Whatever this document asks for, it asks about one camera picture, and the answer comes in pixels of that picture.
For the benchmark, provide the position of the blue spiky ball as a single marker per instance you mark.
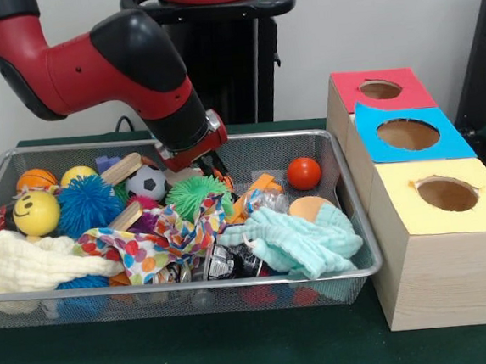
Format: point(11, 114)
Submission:
point(83, 283)
point(90, 204)

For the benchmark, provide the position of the dark green table cloth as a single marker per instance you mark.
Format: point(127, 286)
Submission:
point(199, 356)

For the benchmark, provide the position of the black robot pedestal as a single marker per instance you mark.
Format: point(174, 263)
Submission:
point(233, 64)

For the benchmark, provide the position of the toy hamburger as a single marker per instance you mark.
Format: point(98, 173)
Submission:
point(306, 207)

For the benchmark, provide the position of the orange striped tiger plush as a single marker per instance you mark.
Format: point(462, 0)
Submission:
point(226, 180)

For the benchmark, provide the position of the green furry monster toy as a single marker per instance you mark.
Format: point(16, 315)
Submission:
point(197, 194)

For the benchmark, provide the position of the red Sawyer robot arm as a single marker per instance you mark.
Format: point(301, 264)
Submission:
point(97, 67)

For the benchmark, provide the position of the red ball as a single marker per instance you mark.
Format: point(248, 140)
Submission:
point(304, 174)

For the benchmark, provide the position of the wooden box with three holes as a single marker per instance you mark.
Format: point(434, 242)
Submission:
point(438, 267)

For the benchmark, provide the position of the shallow clear mesh bin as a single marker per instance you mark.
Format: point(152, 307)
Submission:
point(349, 224)

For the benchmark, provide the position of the mint green cloth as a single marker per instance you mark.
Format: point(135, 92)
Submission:
point(299, 241)

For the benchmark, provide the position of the colourful polka dot cloth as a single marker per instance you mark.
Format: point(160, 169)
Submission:
point(146, 246)

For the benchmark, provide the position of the cream yellow cloth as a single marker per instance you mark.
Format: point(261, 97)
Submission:
point(24, 261)

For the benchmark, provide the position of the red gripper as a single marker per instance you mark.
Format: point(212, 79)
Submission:
point(196, 150)

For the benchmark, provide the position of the black stand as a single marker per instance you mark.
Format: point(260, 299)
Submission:
point(484, 67)

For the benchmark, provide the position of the orange flat plastic toy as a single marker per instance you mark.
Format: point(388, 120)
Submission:
point(265, 187)

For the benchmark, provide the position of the orange toy basketball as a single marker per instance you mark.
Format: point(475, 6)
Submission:
point(37, 179)

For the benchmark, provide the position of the large yellow ball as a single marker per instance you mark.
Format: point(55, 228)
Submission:
point(37, 214)

